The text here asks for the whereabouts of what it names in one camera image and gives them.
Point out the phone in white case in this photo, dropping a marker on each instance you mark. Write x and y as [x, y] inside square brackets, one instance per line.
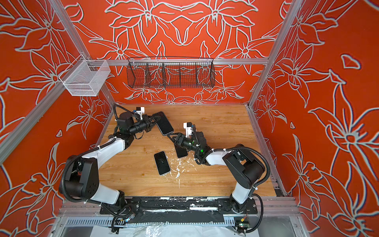
[162, 163]

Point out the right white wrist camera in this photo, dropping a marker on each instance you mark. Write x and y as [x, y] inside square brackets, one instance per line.
[188, 129]

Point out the phone in pink case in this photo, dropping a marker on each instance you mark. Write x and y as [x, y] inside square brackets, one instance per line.
[182, 150]

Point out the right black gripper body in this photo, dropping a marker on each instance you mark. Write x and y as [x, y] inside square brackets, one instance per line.
[188, 144]

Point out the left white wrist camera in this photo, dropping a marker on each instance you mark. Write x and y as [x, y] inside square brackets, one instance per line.
[139, 112]

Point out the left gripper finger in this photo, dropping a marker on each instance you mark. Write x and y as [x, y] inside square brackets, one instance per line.
[155, 118]
[154, 126]

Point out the black wire basket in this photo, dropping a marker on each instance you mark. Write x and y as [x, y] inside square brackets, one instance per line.
[174, 72]

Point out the phone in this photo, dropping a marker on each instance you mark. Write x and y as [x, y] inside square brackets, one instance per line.
[182, 150]
[162, 163]
[164, 125]

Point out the clear plastic bin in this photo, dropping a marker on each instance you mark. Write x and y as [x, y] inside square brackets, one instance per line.
[83, 79]

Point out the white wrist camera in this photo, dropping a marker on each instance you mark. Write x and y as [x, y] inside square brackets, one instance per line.
[188, 129]
[139, 112]

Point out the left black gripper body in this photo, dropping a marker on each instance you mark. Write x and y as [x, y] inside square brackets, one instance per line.
[140, 126]

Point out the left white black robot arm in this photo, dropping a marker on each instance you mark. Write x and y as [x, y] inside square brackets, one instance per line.
[80, 177]

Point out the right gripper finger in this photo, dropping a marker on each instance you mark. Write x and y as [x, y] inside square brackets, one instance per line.
[174, 135]
[175, 141]

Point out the small green circuit board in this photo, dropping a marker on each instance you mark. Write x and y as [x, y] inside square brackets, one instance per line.
[241, 224]

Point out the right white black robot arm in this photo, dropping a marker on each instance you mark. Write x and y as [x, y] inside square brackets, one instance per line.
[249, 167]

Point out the aluminium frame rails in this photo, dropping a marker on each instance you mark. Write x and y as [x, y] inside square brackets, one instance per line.
[65, 63]

